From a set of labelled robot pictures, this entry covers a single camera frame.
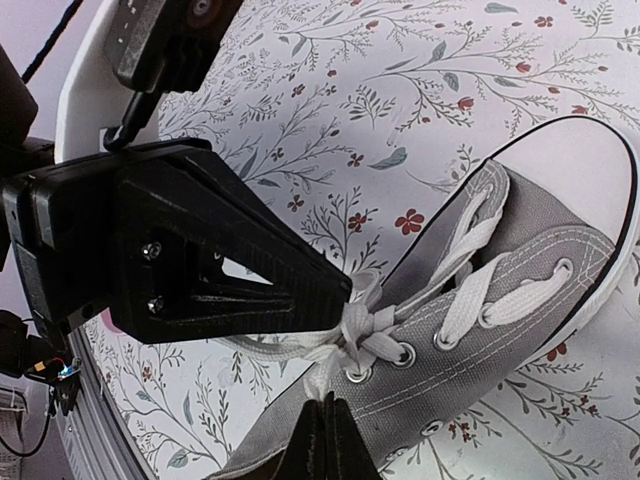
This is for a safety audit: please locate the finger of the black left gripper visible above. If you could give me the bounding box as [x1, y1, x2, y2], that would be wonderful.
[110, 147, 352, 344]

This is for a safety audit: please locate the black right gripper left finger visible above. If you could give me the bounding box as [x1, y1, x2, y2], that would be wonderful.
[280, 400, 326, 480]

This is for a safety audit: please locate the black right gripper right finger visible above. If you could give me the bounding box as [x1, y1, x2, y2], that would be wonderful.
[326, 394, 381, 480]

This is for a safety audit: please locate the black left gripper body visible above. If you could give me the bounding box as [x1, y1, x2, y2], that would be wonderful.
[2, 160, 130, 331]

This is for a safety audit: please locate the grey sneaker with red sole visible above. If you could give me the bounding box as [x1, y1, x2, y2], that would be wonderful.
[218, 116, 639, 479]

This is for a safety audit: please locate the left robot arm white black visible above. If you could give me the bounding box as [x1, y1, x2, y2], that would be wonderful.
[1, 59, 352, 344]

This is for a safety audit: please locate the floral patterned table mat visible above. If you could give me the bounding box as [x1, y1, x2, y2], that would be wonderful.
[85, 1, 639, 479]

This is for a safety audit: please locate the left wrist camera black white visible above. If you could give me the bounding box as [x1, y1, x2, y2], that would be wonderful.
[55, 0, 246, 166]

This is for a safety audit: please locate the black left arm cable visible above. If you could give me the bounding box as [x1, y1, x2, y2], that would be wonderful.
[20, 0, 86, 86]

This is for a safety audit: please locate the aluminium front rail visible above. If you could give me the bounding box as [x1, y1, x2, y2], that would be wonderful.
[0, 310, 151, 480]

